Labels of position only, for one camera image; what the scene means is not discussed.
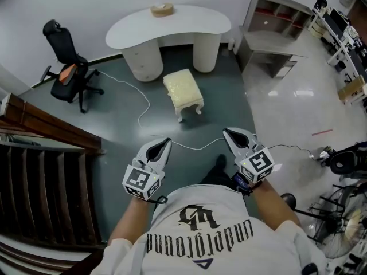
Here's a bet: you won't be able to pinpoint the black wrist device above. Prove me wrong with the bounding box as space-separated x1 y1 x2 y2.
231 172 254 197

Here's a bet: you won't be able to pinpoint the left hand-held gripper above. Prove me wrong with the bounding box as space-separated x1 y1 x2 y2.
122 137 173 202

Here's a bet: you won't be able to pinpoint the person's black trousers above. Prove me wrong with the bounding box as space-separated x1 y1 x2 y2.
198 164 233 191

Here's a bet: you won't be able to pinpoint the thin black floor cable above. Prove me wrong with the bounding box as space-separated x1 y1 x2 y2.
267 143 325 162

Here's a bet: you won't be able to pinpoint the person's right forearm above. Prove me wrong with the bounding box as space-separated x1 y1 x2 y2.
251 179 302 232

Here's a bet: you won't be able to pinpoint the black floor fan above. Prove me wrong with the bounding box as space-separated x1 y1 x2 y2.
280 181 367 260

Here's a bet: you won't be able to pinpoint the row of office desks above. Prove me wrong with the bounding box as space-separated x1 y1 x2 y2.
307 0 367 83

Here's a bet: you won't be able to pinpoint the white curved desk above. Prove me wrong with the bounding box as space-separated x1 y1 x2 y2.
104 4 232 83

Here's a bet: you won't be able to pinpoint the red floor tape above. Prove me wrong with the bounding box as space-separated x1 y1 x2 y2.
311 128 334 137

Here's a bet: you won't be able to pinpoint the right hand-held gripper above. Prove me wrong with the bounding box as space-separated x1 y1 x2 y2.
222 127 275 184

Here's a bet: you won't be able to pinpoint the cardboard box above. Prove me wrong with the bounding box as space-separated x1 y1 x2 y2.
337 75 367 107

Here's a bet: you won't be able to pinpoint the black chair with clothes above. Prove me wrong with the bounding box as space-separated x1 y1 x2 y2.
329 141 367 180

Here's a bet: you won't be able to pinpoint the person's left forearm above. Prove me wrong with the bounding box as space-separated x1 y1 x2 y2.
107 198 150 245

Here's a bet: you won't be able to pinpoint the orange box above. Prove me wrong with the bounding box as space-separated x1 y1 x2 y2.
58 64 79 87

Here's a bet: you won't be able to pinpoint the cream upholstered stool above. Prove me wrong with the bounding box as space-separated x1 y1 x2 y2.
162 68 205 124

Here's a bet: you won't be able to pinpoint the white floor cable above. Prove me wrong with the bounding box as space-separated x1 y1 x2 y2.
98 70 228 152

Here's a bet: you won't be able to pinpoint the dark wooden furniture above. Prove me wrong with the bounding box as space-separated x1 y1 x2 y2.
0 92 107 275

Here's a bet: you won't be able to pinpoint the grey shelf cabinet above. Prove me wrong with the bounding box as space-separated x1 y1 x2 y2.
237 0 315 80

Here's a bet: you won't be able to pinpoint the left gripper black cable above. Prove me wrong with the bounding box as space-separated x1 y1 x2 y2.
145 195 169 205

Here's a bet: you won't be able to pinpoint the person's right black shoe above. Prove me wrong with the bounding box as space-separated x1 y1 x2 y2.
214 153 228 172

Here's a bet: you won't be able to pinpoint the woven basket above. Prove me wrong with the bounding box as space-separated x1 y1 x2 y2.
150 2 175 18

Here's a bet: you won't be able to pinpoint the person's white printed shirt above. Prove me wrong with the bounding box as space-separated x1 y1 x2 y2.
99 183 328 275

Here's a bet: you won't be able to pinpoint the black office chair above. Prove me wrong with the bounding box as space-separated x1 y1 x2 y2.
38 19 105 115

